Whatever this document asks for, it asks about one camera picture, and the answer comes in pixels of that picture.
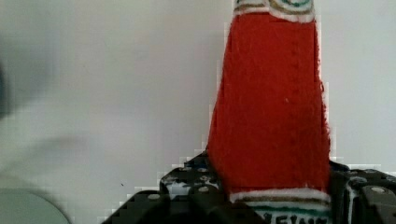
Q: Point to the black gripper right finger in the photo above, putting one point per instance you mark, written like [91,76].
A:
[361,196]

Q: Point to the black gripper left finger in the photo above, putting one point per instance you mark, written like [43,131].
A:
[189,194]

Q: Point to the red plush ketchup bottle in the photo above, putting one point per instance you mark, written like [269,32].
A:
[269,139]

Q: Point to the green mug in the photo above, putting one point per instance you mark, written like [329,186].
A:
[23,207]

